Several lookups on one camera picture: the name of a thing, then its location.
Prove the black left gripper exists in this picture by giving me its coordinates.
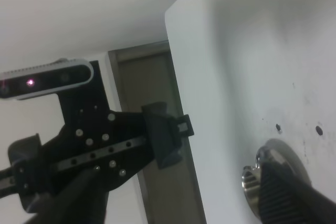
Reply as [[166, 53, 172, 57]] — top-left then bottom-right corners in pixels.
[[8, 61, 194, 212]]

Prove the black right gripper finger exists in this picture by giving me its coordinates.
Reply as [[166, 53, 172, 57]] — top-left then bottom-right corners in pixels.
[[258, 159, 336, 224]]

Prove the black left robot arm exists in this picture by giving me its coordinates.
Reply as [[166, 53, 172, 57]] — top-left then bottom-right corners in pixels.
[[1, 59, 194, 223]]

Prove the steel saucer under left cup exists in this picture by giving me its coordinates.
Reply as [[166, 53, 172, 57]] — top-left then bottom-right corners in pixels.
[[241, 138, 311, 223]]

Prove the brown door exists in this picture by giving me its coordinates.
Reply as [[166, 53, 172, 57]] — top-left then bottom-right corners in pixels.
[[108, 41, 206, 223]]

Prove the grey depth camera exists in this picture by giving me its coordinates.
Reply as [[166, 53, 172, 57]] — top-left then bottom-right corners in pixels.
[[1, 59, 94, 100]]

